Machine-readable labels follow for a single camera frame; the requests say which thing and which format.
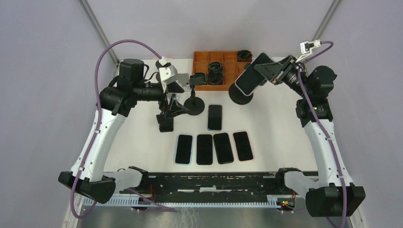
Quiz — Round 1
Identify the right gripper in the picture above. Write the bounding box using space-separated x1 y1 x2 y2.
255 54 311 99

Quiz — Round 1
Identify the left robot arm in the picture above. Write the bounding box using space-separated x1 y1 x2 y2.
58 58 188 204

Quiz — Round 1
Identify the small black folding stand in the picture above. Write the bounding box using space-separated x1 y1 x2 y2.
156 114 174 133

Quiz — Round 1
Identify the black round phone stand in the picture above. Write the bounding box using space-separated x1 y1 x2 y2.
183 72 207 116

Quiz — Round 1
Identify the black round object in tray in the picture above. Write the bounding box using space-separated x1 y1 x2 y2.
237 50 253 62

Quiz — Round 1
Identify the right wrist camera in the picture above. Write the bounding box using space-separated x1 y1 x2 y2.
296 39 321 63

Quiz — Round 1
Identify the orange compartment tray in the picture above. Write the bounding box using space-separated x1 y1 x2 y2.
192 51 252 91

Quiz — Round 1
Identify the blue case phone on table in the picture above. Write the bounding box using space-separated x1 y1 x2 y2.
174 134 193 165

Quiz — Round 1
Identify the white slotted cable duct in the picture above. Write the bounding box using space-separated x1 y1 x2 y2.
97 195 280 209

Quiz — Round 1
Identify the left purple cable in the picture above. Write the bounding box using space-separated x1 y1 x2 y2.
69 39 177 219

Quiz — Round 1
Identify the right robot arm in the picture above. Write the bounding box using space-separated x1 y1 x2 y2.
252 53 365 217

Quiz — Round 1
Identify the aluminium frame rail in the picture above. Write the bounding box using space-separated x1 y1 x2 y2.
71 171 358 198

